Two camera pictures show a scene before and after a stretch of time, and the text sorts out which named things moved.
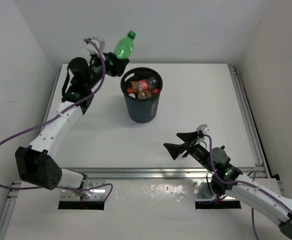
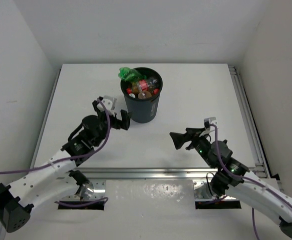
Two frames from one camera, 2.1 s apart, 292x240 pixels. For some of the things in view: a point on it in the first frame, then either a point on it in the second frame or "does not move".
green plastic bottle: x=124 y=47 -> x=130 y=75
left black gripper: x=112 y=65 -> x=113 y=121
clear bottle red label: x=142 y=85 does not move
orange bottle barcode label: x=144 y=94 does not move
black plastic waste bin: x=142 y=111 does not move
